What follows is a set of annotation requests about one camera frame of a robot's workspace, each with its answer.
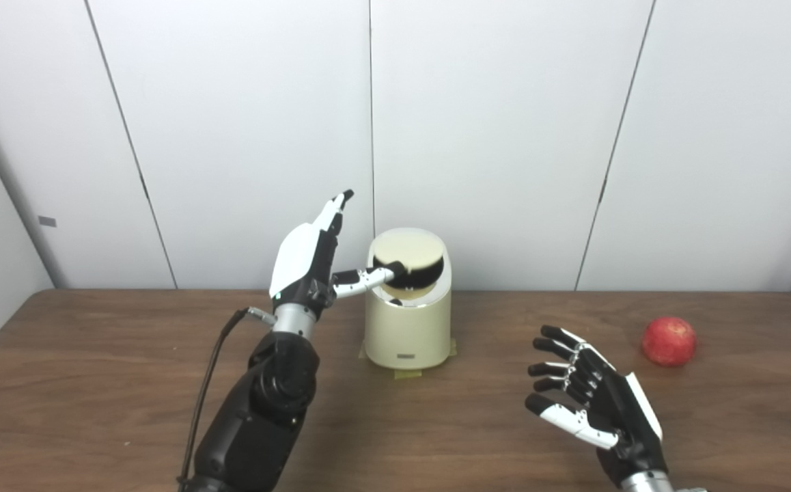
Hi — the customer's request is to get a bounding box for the cream-colored bin body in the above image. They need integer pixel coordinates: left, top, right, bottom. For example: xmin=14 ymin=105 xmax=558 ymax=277
xmin=364 ymin=228 xmax=453 ymax=370

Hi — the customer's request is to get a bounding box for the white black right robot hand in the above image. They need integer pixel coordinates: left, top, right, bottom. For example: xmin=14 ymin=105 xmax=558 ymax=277
xmin=525 ymin=325 xmax=668 ymax=487

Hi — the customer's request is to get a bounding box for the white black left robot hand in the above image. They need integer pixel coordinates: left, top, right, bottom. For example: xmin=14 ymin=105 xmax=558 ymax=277
xmin=269 ymin=189 xmax=410 ymax=320

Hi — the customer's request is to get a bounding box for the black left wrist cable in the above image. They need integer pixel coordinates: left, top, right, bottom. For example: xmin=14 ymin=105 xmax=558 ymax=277
xmin=177 ymin=307 xmax=277 ymax=486

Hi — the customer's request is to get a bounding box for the red apple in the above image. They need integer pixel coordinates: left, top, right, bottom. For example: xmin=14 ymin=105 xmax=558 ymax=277
xmin=641 ymin=316 xmax=697 ymax=368

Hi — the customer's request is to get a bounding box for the cream round bin lid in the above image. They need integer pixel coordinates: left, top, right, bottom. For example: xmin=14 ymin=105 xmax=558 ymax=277
xmin=372 ymin=232 xmax=446 ymax=301

